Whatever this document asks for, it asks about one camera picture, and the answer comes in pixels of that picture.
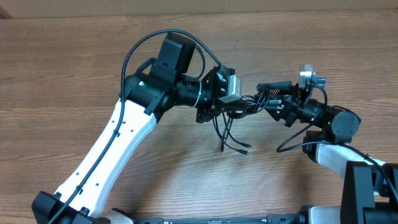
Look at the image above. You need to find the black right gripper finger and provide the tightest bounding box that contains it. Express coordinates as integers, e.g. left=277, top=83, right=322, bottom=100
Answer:
left=256, top=81, right=292, bottom=94
left=265, top=99, right=284, bottom=117

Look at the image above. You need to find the black USB-C cable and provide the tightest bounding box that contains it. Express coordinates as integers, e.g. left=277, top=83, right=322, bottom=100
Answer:
left=212, top=86, right=271, bottom=156

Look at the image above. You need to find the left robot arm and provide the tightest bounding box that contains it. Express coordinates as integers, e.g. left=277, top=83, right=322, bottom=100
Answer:
left=32, top=29, right=244, bottom=223

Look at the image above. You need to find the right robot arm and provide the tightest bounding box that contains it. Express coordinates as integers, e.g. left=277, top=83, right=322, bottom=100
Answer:
left=257, top=81, right=397, bottom=223

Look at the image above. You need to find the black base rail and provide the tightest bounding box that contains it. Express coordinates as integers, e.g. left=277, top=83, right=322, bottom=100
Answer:
left=134, top=214, right=307, bottom=224

